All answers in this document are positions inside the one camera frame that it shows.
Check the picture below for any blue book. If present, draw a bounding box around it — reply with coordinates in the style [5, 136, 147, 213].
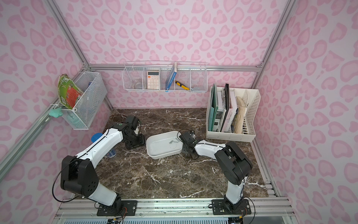
[165, 62, 177, 91]

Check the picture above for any green red snack bag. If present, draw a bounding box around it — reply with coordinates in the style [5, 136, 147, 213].
[57, 74, 84, 110]

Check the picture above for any blue lidded jar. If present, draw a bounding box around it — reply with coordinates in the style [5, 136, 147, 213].
[91, 133, 117, 159]

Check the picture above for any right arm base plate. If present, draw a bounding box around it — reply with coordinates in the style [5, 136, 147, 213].
[208, 199, 252, 216]

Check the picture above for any pink white book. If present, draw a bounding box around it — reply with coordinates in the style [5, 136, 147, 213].
[222, 90, 237, 132]

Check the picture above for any green folder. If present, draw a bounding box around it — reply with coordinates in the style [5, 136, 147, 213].
[208, 83, 218, 132]

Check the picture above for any clear round glass dish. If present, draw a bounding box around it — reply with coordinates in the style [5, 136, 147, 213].
[133, 80, 143, 90]

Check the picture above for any yellow utility knife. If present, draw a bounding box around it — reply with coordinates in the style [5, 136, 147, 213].
[175, 81, 190, 91]

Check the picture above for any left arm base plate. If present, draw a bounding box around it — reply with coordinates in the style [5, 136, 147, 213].
[97, 200, 138, 217]

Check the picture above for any black notebook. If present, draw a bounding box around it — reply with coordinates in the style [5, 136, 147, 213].
[220, 84, 229, 132]

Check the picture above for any beige woven fan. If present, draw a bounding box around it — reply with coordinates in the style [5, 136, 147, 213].
[234, 97, 247, 134]

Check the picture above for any white wire wall basket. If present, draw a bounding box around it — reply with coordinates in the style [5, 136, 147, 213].
[122, 61, 208, 92]

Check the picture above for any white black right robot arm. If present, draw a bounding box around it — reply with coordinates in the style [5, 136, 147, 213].
[177, 131, 253, 212]

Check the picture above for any white desktop file organizer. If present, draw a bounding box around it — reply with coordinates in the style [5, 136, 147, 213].
[206, 87, 261, 142]

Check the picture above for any white plastic storage box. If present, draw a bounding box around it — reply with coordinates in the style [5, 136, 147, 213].
[146, 131, 182, 160]

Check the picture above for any white orange calculator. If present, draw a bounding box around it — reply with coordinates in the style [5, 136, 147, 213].
[147, 71, 160, 90]

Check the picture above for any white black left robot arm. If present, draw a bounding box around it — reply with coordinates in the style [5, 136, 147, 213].
[57, 115, 145, 214]

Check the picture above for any white mesh side basket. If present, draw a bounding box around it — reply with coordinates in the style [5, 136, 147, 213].
[60, 71, 107, 130]

